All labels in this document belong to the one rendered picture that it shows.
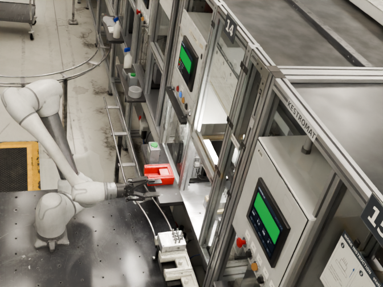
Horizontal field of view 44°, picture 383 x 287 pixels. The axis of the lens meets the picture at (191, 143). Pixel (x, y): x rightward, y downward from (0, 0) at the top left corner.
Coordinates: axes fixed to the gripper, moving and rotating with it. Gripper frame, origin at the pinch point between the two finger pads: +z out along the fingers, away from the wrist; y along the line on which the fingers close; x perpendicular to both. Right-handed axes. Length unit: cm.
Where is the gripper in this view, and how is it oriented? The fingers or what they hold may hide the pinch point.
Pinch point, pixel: (155, 188)
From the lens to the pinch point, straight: 246.5
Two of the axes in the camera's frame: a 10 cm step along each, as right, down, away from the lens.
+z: 9.5, -0.4, 3.1
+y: 1.6, -7.9, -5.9
